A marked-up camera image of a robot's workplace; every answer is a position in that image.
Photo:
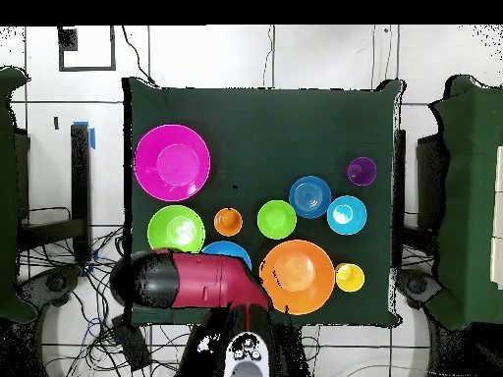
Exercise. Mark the orange cup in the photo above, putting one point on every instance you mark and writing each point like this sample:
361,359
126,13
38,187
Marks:
228,222

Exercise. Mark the large green bowl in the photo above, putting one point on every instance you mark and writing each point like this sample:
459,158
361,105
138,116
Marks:
173,224

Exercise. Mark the large pink bowl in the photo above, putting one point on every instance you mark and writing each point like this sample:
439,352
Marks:
172,163

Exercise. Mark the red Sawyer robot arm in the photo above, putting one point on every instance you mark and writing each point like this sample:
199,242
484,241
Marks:
204,279

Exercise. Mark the small green bowl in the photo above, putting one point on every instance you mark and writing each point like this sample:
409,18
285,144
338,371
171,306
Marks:
276,220

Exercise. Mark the medium blue bowl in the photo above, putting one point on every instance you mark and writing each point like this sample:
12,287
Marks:
228,249

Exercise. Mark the dark blue bowl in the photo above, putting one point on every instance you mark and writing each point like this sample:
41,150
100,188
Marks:
310,197

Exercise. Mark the dark green tablecloth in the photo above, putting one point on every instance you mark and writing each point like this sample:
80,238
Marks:
255,137

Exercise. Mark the large orange bowl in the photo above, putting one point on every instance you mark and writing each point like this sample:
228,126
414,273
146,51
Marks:
298,275

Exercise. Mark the small light blue bowl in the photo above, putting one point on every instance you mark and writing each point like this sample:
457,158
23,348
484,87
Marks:
347,215

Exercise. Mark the purple cup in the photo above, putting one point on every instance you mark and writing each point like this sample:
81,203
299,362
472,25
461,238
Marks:
361,171

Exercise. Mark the yellow cup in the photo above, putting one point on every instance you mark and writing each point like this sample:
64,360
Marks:
349,277

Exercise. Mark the blue tape strip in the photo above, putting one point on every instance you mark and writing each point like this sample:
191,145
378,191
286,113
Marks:
92,138

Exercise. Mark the black power box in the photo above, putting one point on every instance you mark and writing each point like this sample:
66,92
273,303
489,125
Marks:
131,343

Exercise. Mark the dark grey chair base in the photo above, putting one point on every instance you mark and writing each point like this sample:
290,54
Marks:
51,284
416,284

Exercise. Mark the green cloth covered side table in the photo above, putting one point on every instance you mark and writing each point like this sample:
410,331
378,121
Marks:
471,196
8,196

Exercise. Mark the black metal frame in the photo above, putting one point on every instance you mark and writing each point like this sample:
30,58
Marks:
80,176

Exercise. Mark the black square floor frame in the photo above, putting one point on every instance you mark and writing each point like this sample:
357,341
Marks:
67,39

